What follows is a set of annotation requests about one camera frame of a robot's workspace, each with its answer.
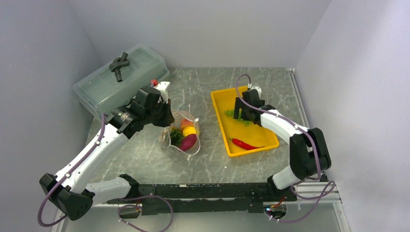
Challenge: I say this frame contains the green toy grapes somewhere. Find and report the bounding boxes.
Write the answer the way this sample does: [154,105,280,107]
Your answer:
[224,109,253,126]

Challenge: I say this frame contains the yellow plastic tray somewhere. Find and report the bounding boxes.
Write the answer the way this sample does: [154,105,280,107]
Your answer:
[211,88,279,158]

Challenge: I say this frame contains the toy peach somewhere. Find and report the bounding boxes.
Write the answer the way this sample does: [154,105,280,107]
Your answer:
[180,118,194,131]

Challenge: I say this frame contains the toy pineapple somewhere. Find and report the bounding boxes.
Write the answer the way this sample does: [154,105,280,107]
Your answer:
[170,127,184,147]

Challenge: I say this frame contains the clear zip top bag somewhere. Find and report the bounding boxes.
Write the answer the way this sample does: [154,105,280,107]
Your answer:
[159,111,201,156]

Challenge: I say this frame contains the yellow toy pear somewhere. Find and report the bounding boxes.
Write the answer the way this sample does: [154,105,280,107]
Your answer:
[182,127,197,137]

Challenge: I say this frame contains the purple toy sweet potato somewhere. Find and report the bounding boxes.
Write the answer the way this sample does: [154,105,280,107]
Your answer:
[178,134,197,151]

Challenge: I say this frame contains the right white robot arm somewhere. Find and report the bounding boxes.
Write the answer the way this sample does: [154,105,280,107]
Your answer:
[234,88,332,201]

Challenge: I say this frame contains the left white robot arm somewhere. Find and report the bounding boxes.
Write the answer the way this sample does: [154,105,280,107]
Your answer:
[40,82,175,221]

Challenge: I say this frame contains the red toy chili pepper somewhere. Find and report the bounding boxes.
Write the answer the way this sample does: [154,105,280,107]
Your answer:
[229,138,265,150]

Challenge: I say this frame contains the clear lidded storage box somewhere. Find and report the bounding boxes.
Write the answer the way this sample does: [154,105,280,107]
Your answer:
[73,44,169,120]

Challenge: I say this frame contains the black knotted foam tube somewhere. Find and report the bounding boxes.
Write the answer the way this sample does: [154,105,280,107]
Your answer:
[109,52,131,82]

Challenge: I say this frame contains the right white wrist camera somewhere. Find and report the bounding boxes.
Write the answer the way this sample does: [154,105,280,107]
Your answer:
[247,83,262,98]

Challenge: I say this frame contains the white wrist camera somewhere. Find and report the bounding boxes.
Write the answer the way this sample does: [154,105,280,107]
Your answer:
[151,79,171,102]
[247,83,262,98]

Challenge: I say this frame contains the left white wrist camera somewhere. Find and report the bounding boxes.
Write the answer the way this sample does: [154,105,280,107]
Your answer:
[151,79,171,102]

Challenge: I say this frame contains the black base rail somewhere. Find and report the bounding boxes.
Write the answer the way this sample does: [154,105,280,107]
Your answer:
[108,182,296,216]

